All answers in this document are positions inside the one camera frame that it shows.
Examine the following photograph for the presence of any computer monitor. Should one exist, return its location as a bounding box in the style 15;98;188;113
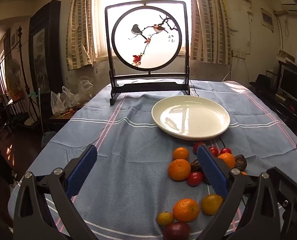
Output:
277;65;297;103

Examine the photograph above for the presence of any dark brown dried fruit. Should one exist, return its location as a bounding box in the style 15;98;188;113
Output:
234;154;248;171
190;158;203;173

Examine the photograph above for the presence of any clear plastic bag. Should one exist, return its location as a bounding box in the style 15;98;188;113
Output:
76;76;93;103

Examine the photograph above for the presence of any dark framed landscape painting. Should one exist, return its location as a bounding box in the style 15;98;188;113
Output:
28;0;64;95

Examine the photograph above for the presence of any yellow tangerine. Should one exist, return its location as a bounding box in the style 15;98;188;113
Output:
201;194;224;216

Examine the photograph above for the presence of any blue striped tablecloth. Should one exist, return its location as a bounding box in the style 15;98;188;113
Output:
8;80;297;240

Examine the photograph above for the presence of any white plastic bag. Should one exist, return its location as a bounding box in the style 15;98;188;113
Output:
50;91;67;116

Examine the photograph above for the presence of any white plate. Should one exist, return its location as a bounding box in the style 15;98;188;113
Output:
151;95;231;141

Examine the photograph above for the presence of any mop with teal handle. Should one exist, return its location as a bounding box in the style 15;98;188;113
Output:
28;89;47;147

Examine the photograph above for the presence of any small yellow kumquat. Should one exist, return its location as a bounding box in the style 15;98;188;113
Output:
157;211;175;226

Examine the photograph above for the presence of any black hat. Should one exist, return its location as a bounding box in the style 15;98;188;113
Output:
249;74;273;90

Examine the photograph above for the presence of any checked curtain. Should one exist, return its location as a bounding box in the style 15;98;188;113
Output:
191;0;233;64
65;0;95;71

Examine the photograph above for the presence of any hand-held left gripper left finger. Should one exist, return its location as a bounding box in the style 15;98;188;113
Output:
13;144;99;240

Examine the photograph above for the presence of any white cable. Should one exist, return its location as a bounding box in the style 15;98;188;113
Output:
222;57;239;82

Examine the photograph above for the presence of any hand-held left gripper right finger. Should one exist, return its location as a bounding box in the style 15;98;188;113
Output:
197;144;286;240

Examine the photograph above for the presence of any bird painting table screen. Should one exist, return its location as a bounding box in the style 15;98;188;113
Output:
105;0;191;106

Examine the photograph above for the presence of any dark wooden cabinet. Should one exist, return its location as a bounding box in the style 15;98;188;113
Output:
264;90;297;135

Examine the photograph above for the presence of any electric fan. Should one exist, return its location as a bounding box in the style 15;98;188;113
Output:
5;59;21;98

